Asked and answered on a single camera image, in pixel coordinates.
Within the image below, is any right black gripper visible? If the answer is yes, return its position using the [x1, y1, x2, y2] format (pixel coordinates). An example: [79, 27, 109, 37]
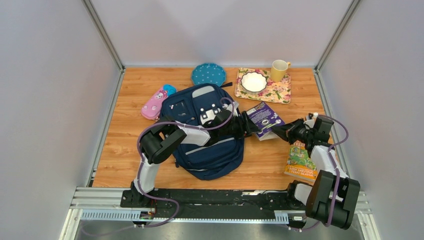
[270, 117, 314, 145]

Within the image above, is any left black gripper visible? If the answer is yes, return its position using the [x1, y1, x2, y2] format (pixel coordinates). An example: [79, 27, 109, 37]
[219, 111, 262, 141]

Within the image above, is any purple paperback book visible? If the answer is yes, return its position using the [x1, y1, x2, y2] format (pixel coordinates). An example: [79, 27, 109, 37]
[246, 101, 285, 141]

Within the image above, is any navy blue student backpack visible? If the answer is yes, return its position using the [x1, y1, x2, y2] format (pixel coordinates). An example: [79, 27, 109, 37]
[159, 83, 245, 181]

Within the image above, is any pink cartoon pencil case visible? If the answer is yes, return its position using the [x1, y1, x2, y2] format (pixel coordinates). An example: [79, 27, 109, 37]
[140, 84, 177, 120]

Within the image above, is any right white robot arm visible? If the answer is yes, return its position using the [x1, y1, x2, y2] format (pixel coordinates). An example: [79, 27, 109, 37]
[271, 114, 361, 230]

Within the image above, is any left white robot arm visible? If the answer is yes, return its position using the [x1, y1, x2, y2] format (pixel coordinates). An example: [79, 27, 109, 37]
[131, 109, 260, 208]

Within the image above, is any floral rectangular tray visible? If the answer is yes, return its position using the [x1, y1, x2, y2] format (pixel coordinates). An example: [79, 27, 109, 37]
[234, 67, 291, 104]

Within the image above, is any orange Treehouse book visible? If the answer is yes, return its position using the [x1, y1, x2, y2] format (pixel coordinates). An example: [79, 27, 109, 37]
[284, 141, 318, 182]

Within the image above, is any white scalloped bowl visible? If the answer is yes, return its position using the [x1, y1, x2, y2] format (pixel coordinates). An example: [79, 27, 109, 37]
[240, 72, 267, 94]

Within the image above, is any yellow ceramic mug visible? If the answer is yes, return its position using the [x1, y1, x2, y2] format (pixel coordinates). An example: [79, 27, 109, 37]
[270, 59, 291, 82]

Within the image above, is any blue polka dot plate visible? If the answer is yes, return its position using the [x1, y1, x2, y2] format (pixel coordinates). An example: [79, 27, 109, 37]
[190, 62, 227, 86]

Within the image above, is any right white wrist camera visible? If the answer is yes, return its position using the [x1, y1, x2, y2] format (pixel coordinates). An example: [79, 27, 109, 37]
[303, 112, 319, 130]

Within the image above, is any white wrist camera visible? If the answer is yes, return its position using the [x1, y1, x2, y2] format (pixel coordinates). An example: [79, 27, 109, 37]
[303, 112, 319, 130]
[222, 101, 239, 117]

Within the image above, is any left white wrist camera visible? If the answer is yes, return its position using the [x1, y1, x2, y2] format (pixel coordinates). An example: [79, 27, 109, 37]
[222, 101, 239, 117]

